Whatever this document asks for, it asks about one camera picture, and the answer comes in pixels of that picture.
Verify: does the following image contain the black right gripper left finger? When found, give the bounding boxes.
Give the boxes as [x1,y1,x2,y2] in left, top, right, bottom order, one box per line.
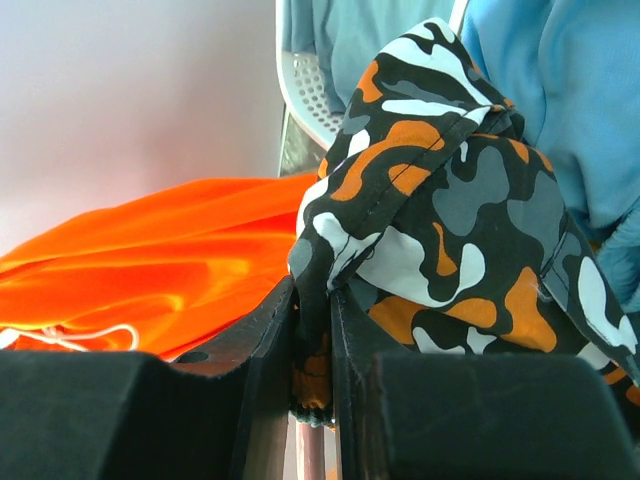
[1,278,295,479]

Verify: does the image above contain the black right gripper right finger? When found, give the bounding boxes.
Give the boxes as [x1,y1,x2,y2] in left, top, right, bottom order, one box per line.
[331,289,639,479]

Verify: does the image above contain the light pink hanger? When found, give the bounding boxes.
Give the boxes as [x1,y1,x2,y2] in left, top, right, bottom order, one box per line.
[295,422,338,480]

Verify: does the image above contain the camouflage patterned shorts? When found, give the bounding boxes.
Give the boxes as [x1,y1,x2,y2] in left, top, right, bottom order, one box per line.
[288,18,639,430]

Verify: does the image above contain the orange shorts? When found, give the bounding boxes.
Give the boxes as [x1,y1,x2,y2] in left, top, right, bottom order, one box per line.
[1,174,315,360]

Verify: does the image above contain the light blue shorts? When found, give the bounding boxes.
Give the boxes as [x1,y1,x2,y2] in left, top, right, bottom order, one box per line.
[462,1,639,312]

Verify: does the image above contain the white laundry basket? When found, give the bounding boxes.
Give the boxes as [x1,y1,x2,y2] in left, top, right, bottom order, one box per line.
[275,1,468,150]

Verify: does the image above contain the grey-blue cloth in basket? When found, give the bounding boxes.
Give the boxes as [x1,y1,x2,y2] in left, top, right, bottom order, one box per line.
[282,0,453,114]

